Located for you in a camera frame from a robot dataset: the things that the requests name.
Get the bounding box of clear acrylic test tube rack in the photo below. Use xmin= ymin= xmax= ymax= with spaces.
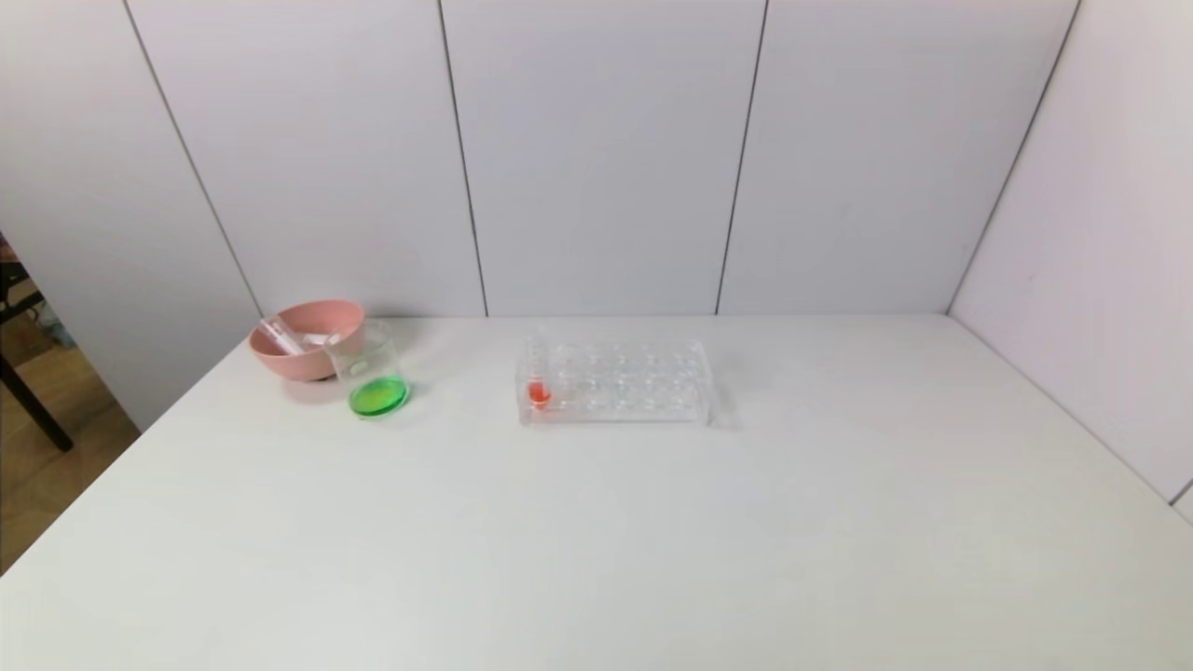
xmin=515 ymin=335 xmax=717 ymax=428

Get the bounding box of pink bowl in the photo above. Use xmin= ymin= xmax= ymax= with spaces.
xmin=249 ymin=300 xmax=366 ymax=382

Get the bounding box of clear glass beaker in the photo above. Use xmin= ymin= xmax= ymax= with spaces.
xmin=323 ymin=320 xmax=412 ymax=419

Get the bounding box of red pigment test tube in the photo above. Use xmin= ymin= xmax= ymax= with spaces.
xmin=526 ymin=328 xmax=555 ymax=411

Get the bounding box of blue pigment test tube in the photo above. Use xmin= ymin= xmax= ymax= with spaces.
xmin=259 ymin=317 xmax=307 ymax=357

